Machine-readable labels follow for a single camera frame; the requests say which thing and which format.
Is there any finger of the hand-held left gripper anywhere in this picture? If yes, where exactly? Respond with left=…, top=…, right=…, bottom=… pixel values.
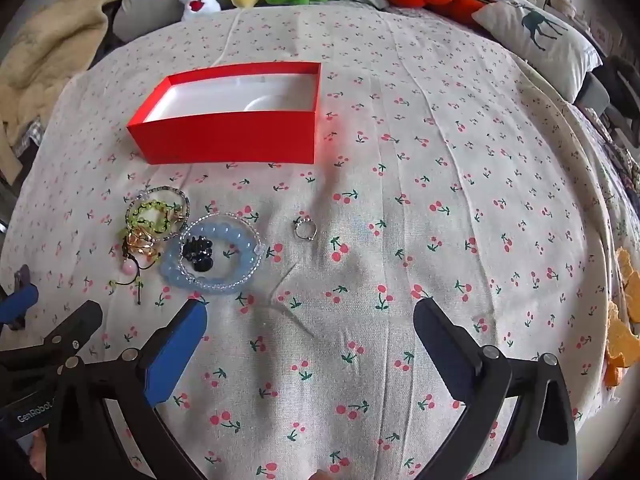
left=0, top=264, right=40, bottom=332
left=0, top=300, right=104, bottom=377

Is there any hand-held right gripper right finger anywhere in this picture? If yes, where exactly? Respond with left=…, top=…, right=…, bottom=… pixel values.
left=412, top=297, right=578, bottom=480

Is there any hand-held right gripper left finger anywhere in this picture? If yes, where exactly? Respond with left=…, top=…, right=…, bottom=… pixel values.
left=47, top=297, right=208, bottom=480

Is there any blue bead bracelet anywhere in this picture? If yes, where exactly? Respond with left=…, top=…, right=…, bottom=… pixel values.
left=160, top=224, right=251, bottom=295

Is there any green bead bracelet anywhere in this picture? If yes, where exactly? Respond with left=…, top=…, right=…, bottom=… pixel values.
left=125, top=200, right=183, bottom=236

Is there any thin multicolour bead bracelet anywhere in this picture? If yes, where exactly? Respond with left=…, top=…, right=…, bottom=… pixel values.
left=125, top=187, right=192, bottom=238

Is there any red cardboard box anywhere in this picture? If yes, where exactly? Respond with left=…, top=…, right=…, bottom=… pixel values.
left=126, top=61, right=322, bottom=166

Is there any black hair claw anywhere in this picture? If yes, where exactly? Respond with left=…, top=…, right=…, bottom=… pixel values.
left=181, top=234, right=216, bottom=273

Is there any cherry print bedsheet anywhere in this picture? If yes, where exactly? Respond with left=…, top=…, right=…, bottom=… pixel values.
left=0, top=2, right=621, bottom=480

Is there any yellow orange fuzzy cloth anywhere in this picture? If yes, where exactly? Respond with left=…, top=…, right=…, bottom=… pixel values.
left=602, top=247, right=640, bottom=388

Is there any floral patterned quilt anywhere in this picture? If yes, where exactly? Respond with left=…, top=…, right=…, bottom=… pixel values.
left=565, top=100, right=640, bottom=271

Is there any beige fleece blanket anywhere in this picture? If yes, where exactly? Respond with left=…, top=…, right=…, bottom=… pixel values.
left=0, top=0, right=136, bottom=147

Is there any grey office chair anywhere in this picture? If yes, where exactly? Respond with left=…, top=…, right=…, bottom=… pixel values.
left=575, top=55, right=640, bottom=151

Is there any white deer print pillow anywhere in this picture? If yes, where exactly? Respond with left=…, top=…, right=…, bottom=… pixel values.
left=472, top=0, right=603, bottom=103

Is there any white bookshelf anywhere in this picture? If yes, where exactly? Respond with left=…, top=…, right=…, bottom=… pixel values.
left=530, top=0, right=626, bottom=56

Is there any pink pendant black cord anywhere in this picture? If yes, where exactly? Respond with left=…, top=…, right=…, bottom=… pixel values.
left=109, top=240, right=166, bottom=306

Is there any gold chain bracelet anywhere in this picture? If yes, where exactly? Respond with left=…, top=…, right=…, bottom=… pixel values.
left=125, top=227, right=166, bottom=257

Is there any clear bead bracelet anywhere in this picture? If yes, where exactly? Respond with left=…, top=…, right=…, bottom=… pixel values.
left=177, top=212, right=268, bottom=286

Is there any silver ring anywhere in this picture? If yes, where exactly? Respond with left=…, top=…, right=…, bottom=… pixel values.
left=292, top=216, right=318, bottom=242

